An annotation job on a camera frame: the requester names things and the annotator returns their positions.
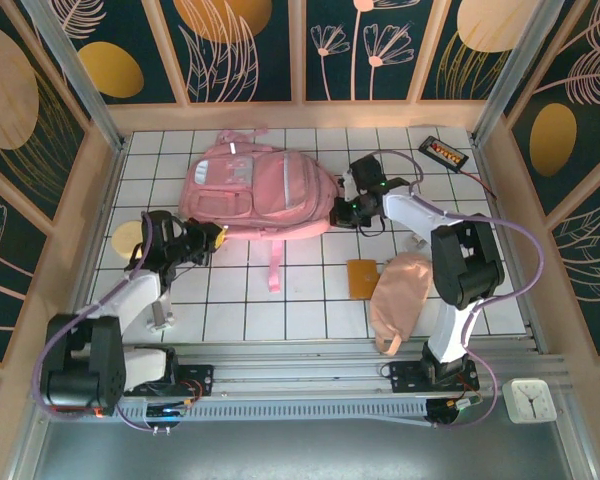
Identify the small black controller board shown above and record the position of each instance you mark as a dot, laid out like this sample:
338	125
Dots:
165	412
445	411

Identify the grey metal sheet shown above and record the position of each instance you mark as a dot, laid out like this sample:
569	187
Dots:
300	450

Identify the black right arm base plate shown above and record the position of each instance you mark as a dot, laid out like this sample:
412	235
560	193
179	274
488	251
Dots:
405	377

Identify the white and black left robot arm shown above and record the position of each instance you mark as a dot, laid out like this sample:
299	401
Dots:
135	295

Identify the white square clock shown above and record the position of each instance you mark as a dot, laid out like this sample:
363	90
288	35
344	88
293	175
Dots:
526	401

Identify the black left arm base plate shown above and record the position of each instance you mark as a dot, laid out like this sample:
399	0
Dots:
200	380

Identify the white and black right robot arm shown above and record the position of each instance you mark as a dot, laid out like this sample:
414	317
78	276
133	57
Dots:
415	210

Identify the round wooden disc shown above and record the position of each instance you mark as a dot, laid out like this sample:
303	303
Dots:
122	240

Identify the black charger box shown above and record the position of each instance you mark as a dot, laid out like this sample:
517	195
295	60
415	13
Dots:
443	153

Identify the aluminium mounting rail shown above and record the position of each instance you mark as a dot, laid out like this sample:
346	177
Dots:
300	372

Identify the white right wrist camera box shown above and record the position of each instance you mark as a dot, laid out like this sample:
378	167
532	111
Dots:
348	185

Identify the small orange leather wallet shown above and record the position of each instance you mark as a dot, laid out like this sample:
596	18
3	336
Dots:
363	279

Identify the aluminium frame post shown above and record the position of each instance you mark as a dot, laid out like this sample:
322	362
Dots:
515	75
77	75

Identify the pink backpack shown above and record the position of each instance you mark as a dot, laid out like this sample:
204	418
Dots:
260	190

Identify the beige fabric pencil case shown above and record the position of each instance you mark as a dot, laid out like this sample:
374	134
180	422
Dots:
397	300

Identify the small white metal stand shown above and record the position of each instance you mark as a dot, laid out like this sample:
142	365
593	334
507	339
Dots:
159	320

